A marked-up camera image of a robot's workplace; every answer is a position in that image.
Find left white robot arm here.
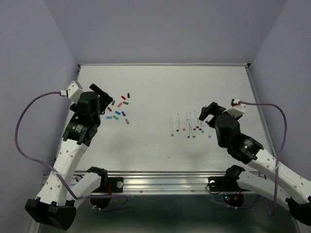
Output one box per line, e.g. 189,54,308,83
25,82,113,230

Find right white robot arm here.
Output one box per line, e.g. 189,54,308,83
199,99,311,226

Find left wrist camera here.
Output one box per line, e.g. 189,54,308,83
66,81,84,103

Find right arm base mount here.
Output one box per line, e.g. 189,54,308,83
205,165,248,209

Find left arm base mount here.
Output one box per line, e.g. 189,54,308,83
73,166,128,212

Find aluminium front rail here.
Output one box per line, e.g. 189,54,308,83
43,170,268,194

